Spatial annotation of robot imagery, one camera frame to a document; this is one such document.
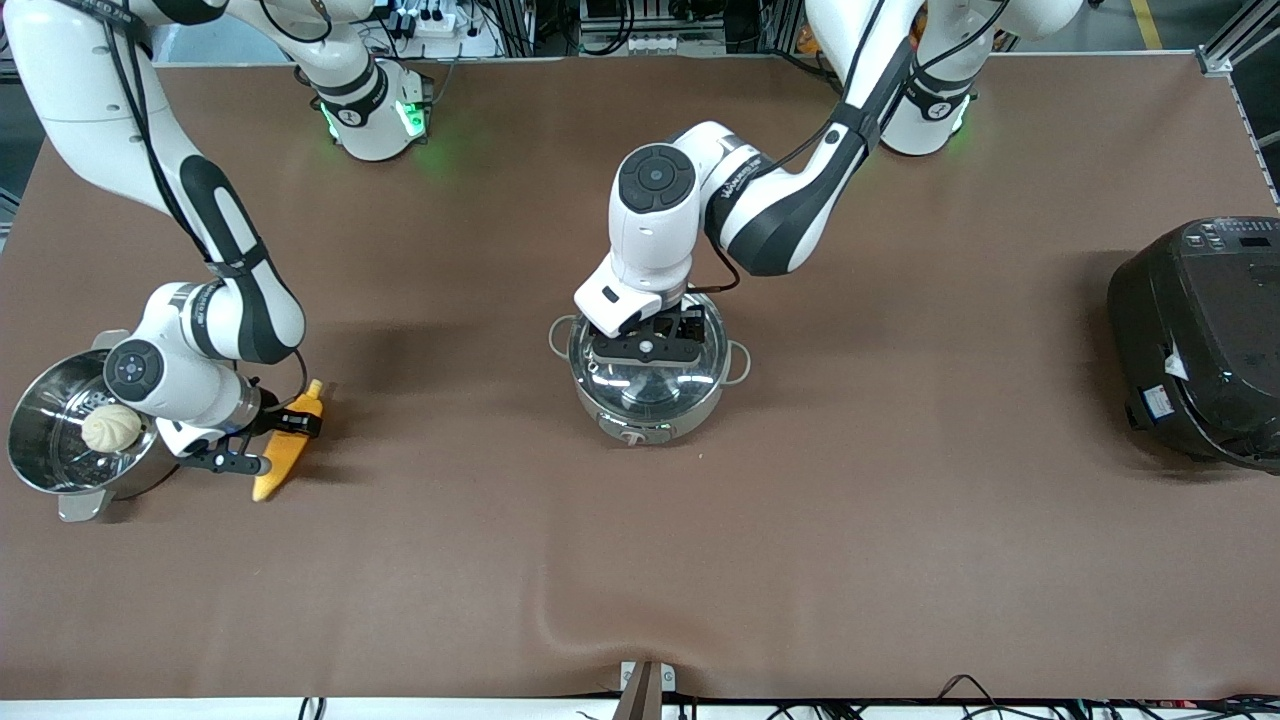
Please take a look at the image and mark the yellow corn cob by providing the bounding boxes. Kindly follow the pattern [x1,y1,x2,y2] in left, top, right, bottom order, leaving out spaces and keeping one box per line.
[252,379,326,503]

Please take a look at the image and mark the glass pot lid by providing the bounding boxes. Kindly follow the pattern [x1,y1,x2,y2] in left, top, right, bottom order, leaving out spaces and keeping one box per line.
[567,290,730,420]

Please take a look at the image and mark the grey electric pot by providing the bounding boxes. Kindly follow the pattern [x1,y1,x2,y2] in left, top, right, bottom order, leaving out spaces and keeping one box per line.
[548,290,752,448]

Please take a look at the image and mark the stainless steel steamer pot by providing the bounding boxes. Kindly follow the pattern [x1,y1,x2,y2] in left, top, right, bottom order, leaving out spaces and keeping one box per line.
[7,329,201,523]

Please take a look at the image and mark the white steamed bun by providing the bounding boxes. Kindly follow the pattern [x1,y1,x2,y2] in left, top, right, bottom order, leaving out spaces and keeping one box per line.
[81,403,144,454]

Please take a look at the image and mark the brown table mat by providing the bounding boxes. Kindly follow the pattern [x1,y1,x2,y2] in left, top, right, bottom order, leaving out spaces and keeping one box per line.
[0,54,1280,702]

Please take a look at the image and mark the white power strip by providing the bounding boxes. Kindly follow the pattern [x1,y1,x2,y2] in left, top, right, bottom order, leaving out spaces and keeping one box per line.
[403,4,463,37]

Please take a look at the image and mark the black rice cooker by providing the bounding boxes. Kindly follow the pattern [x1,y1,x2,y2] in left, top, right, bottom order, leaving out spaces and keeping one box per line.
[1107,216,1280,473]

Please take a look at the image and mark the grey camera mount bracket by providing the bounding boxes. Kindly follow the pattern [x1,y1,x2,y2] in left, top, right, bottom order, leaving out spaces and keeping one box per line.
[612,660,678,720]

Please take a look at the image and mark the black floor cables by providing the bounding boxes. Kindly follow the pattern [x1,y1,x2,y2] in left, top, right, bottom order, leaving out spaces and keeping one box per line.
[770,674,1280,720]

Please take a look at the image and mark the aluminium frame profile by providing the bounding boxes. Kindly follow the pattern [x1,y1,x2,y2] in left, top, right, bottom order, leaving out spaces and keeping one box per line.
[1195,0,1280,79]

